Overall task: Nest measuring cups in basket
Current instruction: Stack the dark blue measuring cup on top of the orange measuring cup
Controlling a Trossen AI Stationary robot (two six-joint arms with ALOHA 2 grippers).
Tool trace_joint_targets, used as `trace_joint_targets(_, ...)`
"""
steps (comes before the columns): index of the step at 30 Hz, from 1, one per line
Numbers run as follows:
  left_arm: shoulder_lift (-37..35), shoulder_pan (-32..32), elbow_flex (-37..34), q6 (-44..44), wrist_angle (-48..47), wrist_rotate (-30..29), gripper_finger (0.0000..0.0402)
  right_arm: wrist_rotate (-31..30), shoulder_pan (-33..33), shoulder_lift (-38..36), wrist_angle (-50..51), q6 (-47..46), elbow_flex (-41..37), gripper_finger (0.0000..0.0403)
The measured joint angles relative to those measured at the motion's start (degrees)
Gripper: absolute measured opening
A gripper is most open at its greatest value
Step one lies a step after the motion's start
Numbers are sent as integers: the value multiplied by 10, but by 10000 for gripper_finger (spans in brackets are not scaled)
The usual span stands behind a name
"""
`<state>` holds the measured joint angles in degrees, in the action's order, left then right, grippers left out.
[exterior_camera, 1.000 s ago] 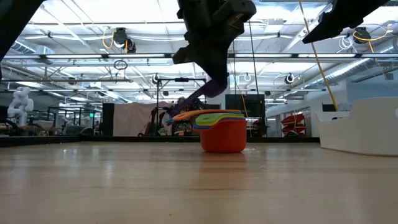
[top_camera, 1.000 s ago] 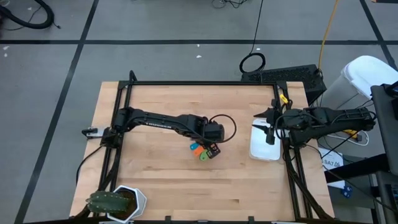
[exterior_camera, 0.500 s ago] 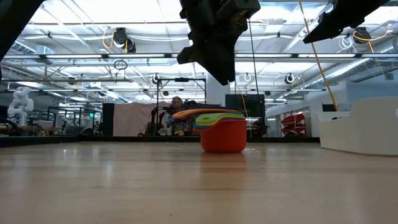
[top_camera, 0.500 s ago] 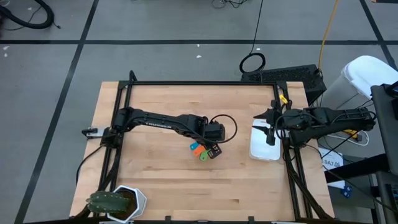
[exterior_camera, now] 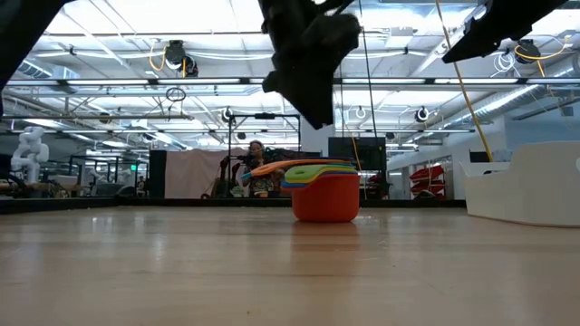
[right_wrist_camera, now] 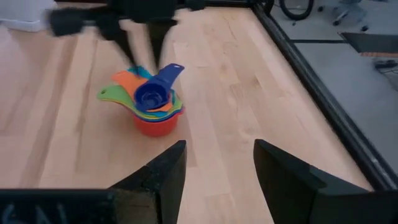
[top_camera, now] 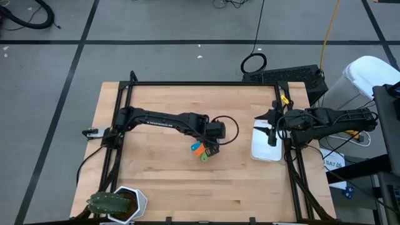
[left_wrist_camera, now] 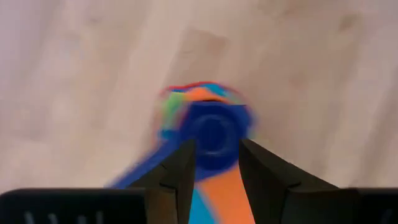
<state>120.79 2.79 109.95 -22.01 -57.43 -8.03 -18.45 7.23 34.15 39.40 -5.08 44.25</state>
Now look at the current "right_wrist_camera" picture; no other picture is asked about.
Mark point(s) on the black aluminium table frame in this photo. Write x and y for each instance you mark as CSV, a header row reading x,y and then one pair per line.
x,y
311,79

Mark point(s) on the dark blue measuring cup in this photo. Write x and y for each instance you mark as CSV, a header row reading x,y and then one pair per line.
x,y
152,95

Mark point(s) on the green measuring cup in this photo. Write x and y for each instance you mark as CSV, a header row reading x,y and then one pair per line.
x,y
115,95

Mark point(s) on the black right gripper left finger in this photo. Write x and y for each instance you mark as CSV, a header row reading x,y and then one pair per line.
x,y
93,207

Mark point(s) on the orange measuring cup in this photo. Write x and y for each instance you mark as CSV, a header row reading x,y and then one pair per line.
x,y
129,82

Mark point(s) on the light blue measuring cup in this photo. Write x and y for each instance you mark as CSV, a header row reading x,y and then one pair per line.
x,y
141,72

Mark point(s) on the black flat board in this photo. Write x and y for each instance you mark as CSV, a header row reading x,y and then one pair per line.
x,y
373,43

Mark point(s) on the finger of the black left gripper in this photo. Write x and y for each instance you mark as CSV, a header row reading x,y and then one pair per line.
x,y
158,43
124,43

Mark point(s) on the yellow measuring cup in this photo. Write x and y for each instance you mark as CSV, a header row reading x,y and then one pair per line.
x,y
149,119

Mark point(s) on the red measuring cup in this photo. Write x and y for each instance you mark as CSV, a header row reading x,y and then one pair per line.
x,y
155,127

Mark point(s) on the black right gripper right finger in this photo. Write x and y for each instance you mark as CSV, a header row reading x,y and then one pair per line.
x,y
311,202

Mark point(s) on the grey office chair base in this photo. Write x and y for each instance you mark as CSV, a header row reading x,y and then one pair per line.
x,y
345,11

